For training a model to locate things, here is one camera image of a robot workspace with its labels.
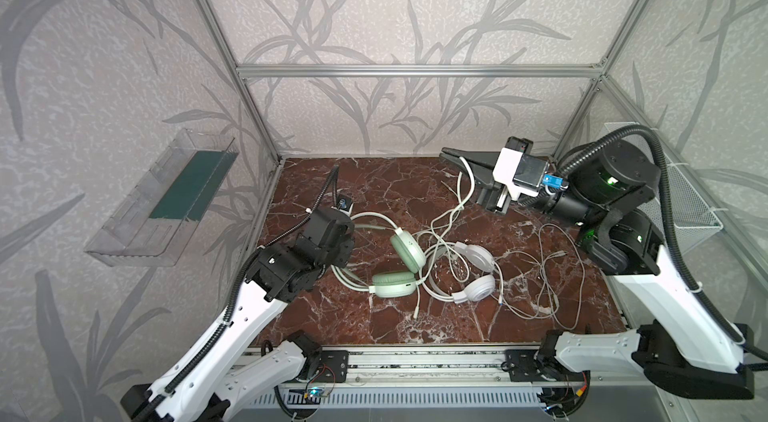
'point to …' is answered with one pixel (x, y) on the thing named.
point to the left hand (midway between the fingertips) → (345, 227)
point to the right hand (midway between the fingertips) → (451, 133)
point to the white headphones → (478, 288)
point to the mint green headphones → (393, 284)
